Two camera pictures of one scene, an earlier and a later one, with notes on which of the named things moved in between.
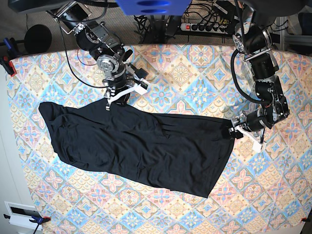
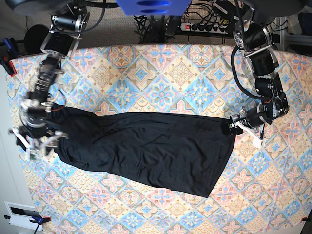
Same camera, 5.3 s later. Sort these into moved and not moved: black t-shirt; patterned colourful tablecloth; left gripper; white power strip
Moved: left gripper
Not moved: black t-shirt; patterned colourful tablecloth; white power strip
